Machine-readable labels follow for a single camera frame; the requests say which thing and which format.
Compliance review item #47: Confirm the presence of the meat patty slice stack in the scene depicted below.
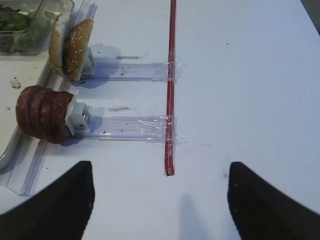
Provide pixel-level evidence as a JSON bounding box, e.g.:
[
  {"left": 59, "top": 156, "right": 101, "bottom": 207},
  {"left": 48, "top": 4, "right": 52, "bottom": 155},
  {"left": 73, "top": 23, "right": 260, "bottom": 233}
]
[{"left": 15, "top": 85, "right": 73, "bottom": 144}]

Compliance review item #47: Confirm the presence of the white pusher block lower right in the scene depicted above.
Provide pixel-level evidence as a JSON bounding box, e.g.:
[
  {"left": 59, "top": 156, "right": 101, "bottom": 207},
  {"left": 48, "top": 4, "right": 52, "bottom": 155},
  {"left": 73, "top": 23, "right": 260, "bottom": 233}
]
[{"left": 64, "top": 94, "right": 93, "bottom": 136}]

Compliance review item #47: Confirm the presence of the clear rail upper right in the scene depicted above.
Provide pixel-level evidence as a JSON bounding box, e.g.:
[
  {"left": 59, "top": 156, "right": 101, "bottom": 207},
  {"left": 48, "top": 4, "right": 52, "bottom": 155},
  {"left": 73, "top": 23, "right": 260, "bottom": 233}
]
[{"left": 80, "top": 62, "right": 176, "bottom": 83}]

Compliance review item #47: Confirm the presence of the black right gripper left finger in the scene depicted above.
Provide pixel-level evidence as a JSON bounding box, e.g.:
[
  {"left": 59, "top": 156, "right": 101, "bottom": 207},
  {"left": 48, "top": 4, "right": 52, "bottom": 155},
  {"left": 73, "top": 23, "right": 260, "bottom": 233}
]
[{"left": 0, "top": 161, "right": 95, "bottom": 240}]

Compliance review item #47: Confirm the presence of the white pusher block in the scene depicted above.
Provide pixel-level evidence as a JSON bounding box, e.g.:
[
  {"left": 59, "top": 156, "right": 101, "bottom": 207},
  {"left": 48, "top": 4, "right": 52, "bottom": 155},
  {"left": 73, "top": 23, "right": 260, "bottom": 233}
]
[
  {"left": 64, "top": 94, "right": 93, "bottom": 136},
  {"left": 81, "top": 47, "right": 96, "bottom": 75}
]

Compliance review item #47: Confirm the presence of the white pusher block upper right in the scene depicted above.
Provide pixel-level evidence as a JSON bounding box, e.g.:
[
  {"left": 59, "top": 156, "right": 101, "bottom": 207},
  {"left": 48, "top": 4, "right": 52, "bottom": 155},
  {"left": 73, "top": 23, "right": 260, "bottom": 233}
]
[{"left": 81, "top": 47, "right": 96, "bottom": 75}]

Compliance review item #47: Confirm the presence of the clear rail lower right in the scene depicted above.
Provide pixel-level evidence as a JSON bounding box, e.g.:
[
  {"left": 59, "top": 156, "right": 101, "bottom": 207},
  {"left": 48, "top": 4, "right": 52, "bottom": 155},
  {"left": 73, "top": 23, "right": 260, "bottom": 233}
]
[{"left": 72, "top": 116, "right": 181, "bottom": 144}]

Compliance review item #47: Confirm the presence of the sesame bun top front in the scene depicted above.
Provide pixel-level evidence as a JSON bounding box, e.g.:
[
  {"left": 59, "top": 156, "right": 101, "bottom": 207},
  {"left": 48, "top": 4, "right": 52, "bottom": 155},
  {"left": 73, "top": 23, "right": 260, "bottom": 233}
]
[{"left": 64, "top": 19, "right": 94, "bottom": 81}]

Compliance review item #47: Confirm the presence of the clear long guide rail right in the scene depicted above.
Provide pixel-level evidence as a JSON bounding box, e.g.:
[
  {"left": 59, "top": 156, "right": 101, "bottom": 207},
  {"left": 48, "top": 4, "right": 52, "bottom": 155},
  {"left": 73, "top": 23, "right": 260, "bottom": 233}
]
[{"left": 0, "top": 0, "right": 98, "bottom": 196}]

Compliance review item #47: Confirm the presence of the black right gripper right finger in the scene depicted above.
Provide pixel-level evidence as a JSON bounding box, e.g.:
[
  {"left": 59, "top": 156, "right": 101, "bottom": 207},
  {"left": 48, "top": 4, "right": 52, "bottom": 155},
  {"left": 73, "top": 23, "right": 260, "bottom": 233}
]
[{"left": 227, "top": 161, "right": 320, "bottom": 240}]

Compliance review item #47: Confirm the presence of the green lettuce in container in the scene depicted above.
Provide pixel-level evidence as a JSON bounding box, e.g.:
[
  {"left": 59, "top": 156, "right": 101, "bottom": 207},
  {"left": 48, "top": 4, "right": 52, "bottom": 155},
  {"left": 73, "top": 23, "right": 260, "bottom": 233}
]
[{"left": 0, "top": 5, "right": 56, "bottom": 55}]

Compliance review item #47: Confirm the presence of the clear plastic lettuce container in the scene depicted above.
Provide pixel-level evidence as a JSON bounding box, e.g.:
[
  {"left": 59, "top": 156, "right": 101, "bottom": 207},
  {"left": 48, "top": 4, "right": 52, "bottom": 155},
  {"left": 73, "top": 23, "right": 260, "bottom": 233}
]
[{"left": 0, "top": 0, "right": 75, "bottom": 56}]

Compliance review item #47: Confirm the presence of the red plastic rod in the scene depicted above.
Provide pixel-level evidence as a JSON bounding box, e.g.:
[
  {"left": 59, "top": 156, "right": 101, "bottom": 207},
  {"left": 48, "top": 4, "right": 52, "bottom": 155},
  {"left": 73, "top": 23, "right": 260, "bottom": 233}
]
[{"left": 164, "top": 0, "right": 177, "bottom": 176}]

